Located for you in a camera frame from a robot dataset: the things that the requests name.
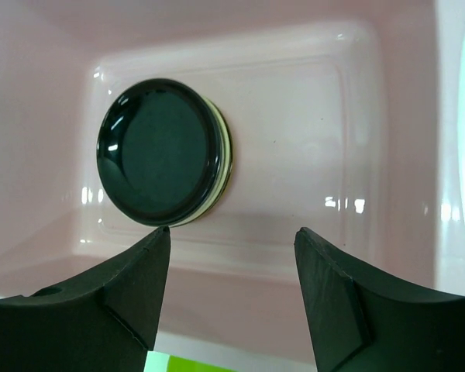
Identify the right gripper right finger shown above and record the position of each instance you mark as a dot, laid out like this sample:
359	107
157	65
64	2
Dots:
361	318

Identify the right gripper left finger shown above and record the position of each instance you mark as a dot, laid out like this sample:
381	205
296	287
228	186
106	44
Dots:
103	319

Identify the green plate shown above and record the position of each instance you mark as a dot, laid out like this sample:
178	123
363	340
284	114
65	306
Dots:
162	362

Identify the black plate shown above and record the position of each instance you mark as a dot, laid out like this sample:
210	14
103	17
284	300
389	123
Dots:
158	151

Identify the cream plate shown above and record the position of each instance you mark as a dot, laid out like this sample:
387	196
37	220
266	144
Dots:
225	168

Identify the pink plastic bin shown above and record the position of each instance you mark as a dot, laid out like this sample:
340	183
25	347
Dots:
348	117

